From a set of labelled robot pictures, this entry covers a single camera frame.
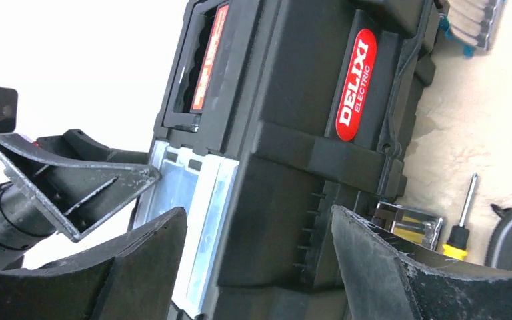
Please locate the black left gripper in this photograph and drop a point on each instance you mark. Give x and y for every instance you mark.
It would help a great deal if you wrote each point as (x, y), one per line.
(68, 183)

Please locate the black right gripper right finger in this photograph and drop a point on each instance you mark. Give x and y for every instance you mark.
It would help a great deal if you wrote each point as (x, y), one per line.
(388, 277)

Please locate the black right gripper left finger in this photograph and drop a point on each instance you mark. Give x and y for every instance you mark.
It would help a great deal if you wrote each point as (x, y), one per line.
(128, 277)

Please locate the black plastic toolbox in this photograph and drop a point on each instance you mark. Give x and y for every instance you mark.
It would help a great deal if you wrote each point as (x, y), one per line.
(275, 112)

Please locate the black multi pliers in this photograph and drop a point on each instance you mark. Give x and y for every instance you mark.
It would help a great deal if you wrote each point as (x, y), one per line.
(499, 250)

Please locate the yellow handled screwdriver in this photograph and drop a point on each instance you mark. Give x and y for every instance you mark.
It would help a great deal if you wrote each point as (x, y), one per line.
(456, 245)

